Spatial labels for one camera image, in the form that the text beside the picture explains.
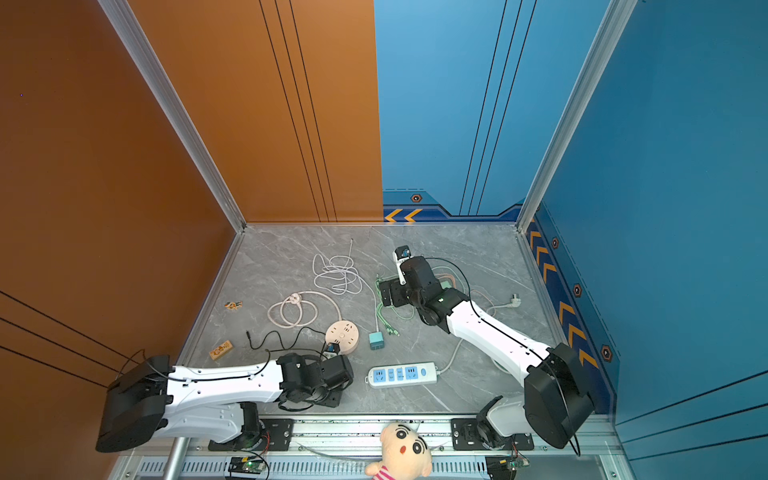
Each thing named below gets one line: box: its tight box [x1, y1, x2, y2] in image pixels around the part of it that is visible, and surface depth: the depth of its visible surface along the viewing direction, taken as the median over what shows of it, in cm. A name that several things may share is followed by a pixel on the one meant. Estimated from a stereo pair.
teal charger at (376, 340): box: [369, 332, 385, 350], surface depth 89 cm
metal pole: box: [163, 437, 185, 480], surface depth 70 cm
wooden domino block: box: [210, 340, 233, 361], surface depth 89 cm
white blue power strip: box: [365, 362, 438, 389], surface depth 82 cm
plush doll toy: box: [365, 422, 432, 480], surface depth 66 cm
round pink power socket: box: [325, 320, 359, 355], surface depth 90 cm
